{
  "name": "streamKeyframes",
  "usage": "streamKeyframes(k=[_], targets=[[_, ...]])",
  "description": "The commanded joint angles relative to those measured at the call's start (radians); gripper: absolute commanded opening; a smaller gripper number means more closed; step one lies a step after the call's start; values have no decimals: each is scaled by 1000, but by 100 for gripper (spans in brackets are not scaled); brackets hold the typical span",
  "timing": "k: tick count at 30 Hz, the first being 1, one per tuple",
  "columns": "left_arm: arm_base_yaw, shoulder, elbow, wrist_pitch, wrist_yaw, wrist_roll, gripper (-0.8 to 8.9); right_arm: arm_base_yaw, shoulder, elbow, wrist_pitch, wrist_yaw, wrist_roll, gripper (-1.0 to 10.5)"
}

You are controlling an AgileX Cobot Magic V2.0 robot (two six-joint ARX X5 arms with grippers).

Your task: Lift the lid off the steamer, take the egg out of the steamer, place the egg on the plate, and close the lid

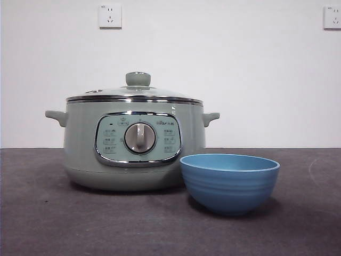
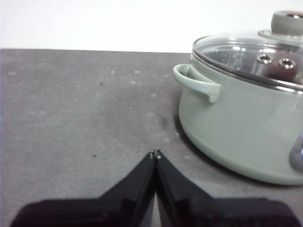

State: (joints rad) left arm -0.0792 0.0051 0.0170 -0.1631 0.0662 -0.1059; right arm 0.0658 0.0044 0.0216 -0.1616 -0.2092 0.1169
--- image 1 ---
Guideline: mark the white wall socket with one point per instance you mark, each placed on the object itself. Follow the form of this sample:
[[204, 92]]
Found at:
[[110, 16], [333, 17]]

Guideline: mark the pale green electric steamer pot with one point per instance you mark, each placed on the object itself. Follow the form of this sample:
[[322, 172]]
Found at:
[[80, 138]]

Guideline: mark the glass lid with green knob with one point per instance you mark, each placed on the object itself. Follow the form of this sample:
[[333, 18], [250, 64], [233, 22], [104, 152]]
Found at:
[[138, 79]]

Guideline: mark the blue ribbed bowl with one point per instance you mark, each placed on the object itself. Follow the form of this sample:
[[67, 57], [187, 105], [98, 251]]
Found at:
[[229, 189]]

